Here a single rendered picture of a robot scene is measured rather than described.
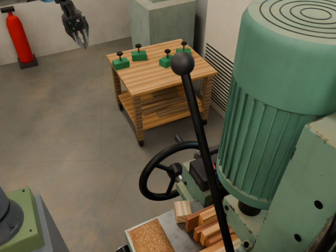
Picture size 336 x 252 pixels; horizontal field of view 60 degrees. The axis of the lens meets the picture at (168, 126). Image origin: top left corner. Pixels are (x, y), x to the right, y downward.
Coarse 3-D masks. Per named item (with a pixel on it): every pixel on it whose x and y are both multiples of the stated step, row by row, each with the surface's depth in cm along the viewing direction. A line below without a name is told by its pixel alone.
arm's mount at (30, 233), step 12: (12, 192) 118; (24, 192) 118; (24, 204) 114; (24, 216) 110; (36, 216) 115; (24, 228) 107; (36, 228) 107; (12, 240) 103; (24, 240) 105; (36, 240) 108
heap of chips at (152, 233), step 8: (144, 224) 78; (152, 224) 78; (160, 224) 80; (128, 232) 79; (136, 232) 76; (144, 232) 75; (152, 232) 75; (160, 232) 76; (136, 240) 75; (144, 240) 74; (152, 240) 73; (160, 240) 74; (168, 240) 77; (136, 248) 75; (144, 248) 72; (152, 248) 72; (160, 248) 72; (168, 248) 73
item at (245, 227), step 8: (224, 200) 67; (232, 200) 66; (224, 208) 69; (232, 208) 65; (232, 216) 66; (240, 216) 64; (248, 216) 64; (256, 216) 64; (264, 216) 64; (232, 224) 68; (240, 224) 64; (248, 224) 62; (256, 224) 62; (240, 232) 65; (248, 232) 62; (256, 232) 61; (240, 240) 66
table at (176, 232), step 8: (176, 184) 94; (184, 192) 92; (192, 200) 86; (192, 208) 84; (200, 208) 84; (160, 216) 82; (168, 216) 82; (168, 224) 80; (176, 224) 80; (184, 224) 80; (168, 232) 79; (176, 232) 79; (184, 232) 79; (192, 232) 79; (128, 240) 77; (176, 240) 77; (184, 240) 77; (192, 240) 77; (176, 248) 75; (184, 248) 75; (192, 248) 75; (200, 248) 75
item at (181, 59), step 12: (180, 60) 40; (192, 60) 41; (180, 72) 41; (192, 84) 42; (192, 96) 42; (192, 108) 42; (192, 120) 43; (204, 132) 43; (204, 144) 43; (204, 156) 43; (204, 168) 44; (216, 180) 44; (216, 192) 44; (216, 204) 45; (228, 228) 46; (228, 240) 46
